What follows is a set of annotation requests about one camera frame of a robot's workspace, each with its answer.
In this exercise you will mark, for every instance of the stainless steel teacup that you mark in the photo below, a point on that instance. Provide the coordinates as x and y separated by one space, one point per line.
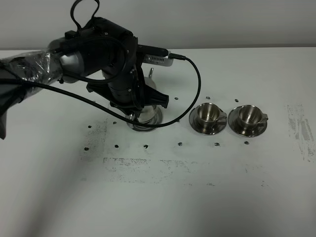
250 116
209 113

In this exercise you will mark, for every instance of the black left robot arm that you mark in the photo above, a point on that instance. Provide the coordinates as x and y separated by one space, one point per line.
103 54

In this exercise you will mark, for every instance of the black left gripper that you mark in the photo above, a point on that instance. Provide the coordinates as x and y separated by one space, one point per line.
128 92

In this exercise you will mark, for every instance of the left stainless steel saucer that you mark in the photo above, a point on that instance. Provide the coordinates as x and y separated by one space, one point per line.
205 129

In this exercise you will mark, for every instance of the left stainless steel teacup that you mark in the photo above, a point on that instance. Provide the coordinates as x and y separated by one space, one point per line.
209 113

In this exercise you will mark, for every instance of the stainless steel saucer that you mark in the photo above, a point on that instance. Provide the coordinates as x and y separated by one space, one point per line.
245 132
205 129

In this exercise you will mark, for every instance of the stainless steel teapot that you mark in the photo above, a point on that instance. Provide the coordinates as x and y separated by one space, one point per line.
148 115

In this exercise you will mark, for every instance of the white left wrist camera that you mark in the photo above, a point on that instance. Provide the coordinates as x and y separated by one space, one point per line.
158 60

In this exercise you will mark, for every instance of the right stainless steel saucer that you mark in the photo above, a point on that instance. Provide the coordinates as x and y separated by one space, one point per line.
245 132

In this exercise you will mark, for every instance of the right stainless steel teacup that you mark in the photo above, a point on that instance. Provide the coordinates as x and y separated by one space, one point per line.
250 116

